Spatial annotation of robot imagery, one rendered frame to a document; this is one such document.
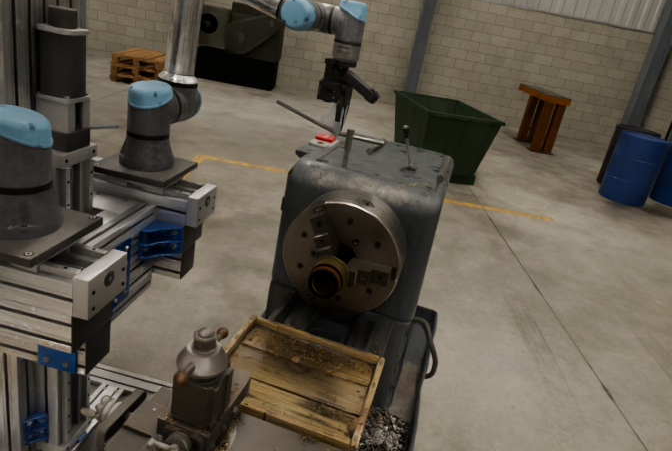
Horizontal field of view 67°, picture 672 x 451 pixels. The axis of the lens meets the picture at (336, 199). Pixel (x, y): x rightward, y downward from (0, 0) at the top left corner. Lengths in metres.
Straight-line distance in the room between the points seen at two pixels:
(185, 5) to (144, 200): 0.56
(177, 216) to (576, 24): 11.15
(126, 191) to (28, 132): 0.54
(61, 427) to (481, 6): 10.75
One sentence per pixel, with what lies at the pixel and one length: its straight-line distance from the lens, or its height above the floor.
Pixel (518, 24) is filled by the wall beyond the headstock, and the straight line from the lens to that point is 11.75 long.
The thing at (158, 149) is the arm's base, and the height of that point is 1.22.
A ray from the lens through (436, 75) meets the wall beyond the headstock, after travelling 11.44.
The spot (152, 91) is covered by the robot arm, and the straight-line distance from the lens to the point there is 1.49.
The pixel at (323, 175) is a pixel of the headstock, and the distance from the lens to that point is 1.45.
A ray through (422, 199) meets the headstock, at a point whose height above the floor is 1.24.
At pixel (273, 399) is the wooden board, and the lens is 1.17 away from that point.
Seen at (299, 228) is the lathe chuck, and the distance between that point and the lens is 1.32.
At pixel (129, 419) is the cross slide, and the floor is 0.97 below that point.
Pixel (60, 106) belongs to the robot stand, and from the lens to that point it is 1.34.
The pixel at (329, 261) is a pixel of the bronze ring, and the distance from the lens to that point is 1.21.
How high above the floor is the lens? 1.67
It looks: 20 degrees down
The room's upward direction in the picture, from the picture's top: 11 degrees clockwise
